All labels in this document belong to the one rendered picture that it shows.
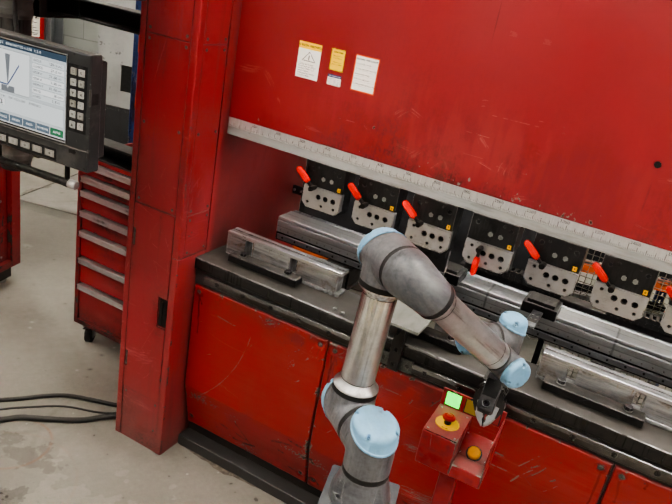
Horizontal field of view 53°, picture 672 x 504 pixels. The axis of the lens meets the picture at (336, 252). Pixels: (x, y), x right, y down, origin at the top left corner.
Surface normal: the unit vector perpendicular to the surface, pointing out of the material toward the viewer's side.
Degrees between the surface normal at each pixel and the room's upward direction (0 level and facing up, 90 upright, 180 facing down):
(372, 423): 7
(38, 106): 90
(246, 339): 90
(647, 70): 90
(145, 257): 90
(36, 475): 0
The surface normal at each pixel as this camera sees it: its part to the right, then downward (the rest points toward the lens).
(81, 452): 0.17, -0.91
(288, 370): -0.47, 0.26
